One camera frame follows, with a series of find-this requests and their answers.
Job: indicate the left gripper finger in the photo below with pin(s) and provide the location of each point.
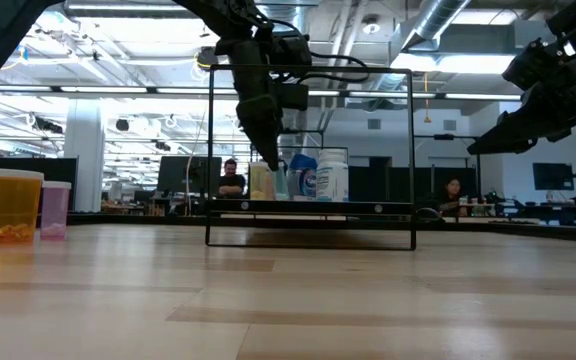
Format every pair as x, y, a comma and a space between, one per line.
263, 130

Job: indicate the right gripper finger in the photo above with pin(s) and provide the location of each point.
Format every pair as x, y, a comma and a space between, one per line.
508, 140

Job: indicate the yellow small pill vial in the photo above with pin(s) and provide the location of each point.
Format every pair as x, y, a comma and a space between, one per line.
258, 184

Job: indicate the teal small pill vial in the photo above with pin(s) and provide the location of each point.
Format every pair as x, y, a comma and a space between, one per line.
281, 186

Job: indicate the blue-lidded Tums jar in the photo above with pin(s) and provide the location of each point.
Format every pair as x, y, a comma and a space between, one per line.
303, 182

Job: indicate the white medicine bottle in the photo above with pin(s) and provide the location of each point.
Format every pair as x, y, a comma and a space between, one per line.
332, 177

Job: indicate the pink small pill vial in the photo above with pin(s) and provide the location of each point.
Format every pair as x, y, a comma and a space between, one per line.
55, 210

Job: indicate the black ceiling-hung device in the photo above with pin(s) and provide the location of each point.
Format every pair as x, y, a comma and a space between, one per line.
207, 56

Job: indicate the person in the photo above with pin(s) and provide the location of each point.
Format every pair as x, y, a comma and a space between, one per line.
231, 185
449, 197

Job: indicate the black computer monitor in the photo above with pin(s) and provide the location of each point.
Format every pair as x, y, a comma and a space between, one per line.
170, 175

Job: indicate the white building pillar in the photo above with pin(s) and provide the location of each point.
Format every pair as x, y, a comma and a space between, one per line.
85, 150

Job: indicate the black office partition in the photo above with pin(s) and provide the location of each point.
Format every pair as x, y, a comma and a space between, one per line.
65, 170

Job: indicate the large orange pill bottle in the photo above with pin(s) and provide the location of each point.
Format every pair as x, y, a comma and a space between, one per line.
10, 210

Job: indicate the black background rig frame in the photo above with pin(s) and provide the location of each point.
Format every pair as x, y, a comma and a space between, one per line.
308, 131
444, 136

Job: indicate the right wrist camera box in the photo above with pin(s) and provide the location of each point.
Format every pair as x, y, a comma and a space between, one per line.
533, 65

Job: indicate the wooden shelf with black frame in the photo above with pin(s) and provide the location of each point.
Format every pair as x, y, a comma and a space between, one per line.
348, 207

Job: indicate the black aluminium rig frame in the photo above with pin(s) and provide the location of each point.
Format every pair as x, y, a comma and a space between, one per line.
168, 219

